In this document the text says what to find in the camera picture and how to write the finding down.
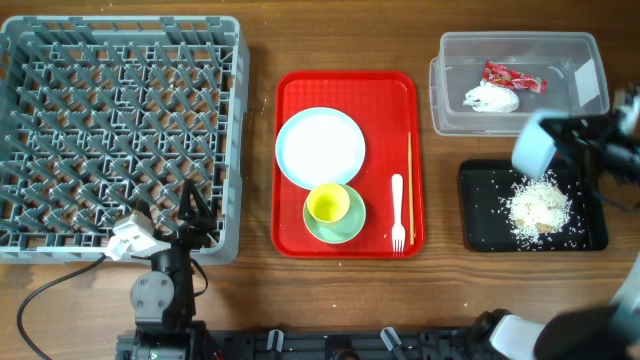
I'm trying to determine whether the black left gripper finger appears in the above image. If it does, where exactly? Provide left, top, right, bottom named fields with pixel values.
left=178, top=179, right=195, bottom=223
left=191, top=185, right=216, bottom=228

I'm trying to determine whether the light blue bowl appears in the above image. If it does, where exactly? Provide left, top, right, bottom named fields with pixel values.
left=511, top=109, right=568, bottom=180

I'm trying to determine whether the green saucer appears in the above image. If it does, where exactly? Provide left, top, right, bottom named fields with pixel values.
left=303, top=184, right=366, bottom=244

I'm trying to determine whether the red snack wrapper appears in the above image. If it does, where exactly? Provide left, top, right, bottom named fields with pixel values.
left=482, top=61, right=548, bottom=94

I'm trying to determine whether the black waste tray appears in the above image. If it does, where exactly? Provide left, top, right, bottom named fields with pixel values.
left=458, top=159, right=609, bottom=252

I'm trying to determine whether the clear plastic waste bin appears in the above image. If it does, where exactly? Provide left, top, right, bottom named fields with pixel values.
left=429, top=31, right=610, bottom=136

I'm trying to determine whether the white label in bin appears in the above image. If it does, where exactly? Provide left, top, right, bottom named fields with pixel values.
left=574, top=58, right=600, bottom=106

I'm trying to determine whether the white tissue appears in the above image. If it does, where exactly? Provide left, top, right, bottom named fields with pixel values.
left=463, top=82, right=519, bottom=113

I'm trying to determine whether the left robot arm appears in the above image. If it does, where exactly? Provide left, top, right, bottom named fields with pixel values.
left=115, top=180, right=224, bottom=360

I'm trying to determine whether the red plastic tray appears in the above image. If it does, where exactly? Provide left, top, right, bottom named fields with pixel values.
left=271, top=71, right=425, bottom=259

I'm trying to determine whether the white plastic fork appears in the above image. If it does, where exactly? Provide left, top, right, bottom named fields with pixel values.
left=391, top=174, right=406, bottom=253

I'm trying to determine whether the pile of rice waste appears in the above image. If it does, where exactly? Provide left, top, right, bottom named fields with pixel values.
left=490, top=170, right=586, bottom=251

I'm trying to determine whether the grey dishwasher rack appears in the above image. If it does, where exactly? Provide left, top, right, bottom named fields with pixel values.
left=1, top=16, right=250, bottom=265

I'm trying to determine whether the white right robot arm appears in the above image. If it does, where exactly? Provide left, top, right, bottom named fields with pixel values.
left=464, top=89, right=639, bottom=359

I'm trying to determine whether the yellow cup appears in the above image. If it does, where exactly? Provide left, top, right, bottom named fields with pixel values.
left=306, top=183, right=351, bottom=224

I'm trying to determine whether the light blue plate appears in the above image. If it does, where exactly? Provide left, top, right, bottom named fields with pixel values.
left=275, top=107, right=366, bottom=190

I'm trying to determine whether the wooden chopstick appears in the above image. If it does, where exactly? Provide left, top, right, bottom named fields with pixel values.
left=407, top=132, right=415, bottom=246

